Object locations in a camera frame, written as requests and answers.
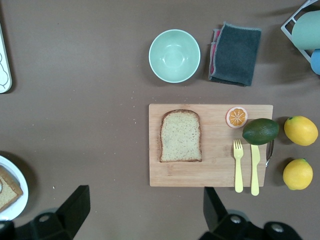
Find bread slice under egg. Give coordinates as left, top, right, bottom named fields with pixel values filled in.
left=0, top=166, right=24, bottom=213

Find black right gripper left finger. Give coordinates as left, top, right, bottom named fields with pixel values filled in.
left=0, top=184, right=91, bottom=240

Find white wire cup rack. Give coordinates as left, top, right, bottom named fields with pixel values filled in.
left=280, top=0, right=320, bottom=70

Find light blue cup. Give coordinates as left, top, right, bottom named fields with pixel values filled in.
left=310, top=48, right=320, bottom=76

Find small metal peeler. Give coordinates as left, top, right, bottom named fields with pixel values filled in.
left=265, top=139, right=275, bottom=168

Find bamboo cutting board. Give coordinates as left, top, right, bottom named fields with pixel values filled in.
left=148, top=103, right=274, bottom=188

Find yellow plastic knife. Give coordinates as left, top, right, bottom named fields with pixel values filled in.
left=250, top=144, right=261, bottom=197

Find beige bear print tray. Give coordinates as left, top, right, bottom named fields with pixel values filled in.
left=0, top=22, right=13, bottom=94

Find mint green bowl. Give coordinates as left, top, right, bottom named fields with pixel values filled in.
left=148, top=29, right=202, bottom=84

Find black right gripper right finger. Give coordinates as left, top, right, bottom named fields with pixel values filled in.
left=198, top=186, right=303, bottom=240

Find yellow plastic fork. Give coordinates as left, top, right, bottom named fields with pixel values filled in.
left=233, top=139, right=245, bottom=193

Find toy orange slice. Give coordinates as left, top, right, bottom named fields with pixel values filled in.
left=225, top=106, right=249, bottom=130

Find mint green cup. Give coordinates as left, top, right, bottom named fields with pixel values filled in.
left=291, top=10, right=320, bottom=51

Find green toy avocado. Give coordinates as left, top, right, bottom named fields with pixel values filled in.
left=242, top=118, right=280, bottom=146

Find white round plate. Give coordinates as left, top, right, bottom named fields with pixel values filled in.
left=0, top=154, right=29, bottom=221

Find yellow toy lemon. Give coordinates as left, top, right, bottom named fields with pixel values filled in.
left=282, top=158, right=314, bottom=191
left=283, top=115, right=319, bottom=147

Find pink folded cloth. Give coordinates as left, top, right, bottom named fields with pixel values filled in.
left=211, top=28, right=222, bottom=77

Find dark grey folded cloth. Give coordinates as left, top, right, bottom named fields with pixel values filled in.
left=208, top=21, right=262, bottom=88

